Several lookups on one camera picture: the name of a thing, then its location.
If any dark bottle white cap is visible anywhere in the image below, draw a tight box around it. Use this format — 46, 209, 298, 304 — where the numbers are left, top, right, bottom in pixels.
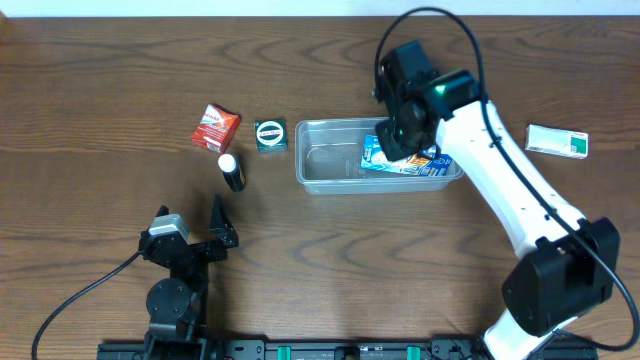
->
218, 154, 246, 192

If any red Panadol box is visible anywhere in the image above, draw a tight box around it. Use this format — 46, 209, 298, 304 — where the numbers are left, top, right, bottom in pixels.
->
191, 105, 241, 153

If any green Zam-Buk box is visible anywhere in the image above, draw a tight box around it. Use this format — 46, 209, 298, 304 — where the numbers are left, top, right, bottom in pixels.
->
254, 118, 288, 154

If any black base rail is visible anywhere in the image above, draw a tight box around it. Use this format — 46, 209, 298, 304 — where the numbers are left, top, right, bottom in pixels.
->
96, 337, 599, 360

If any blue Koolfever box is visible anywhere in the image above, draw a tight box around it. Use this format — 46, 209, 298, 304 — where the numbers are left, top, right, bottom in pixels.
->
361, 135, 453, 177

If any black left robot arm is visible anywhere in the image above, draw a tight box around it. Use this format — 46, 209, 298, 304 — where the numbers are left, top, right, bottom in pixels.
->
138, 196, 239, 359

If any clear plastic container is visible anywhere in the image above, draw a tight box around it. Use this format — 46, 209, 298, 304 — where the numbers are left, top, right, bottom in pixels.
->
295, 117, 464, 195

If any white green Panadol box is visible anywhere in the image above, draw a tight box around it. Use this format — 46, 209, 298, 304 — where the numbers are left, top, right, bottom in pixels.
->
525, 124, 589, 159

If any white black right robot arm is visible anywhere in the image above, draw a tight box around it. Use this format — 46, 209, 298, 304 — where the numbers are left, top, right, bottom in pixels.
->
375, 67, 620, 359

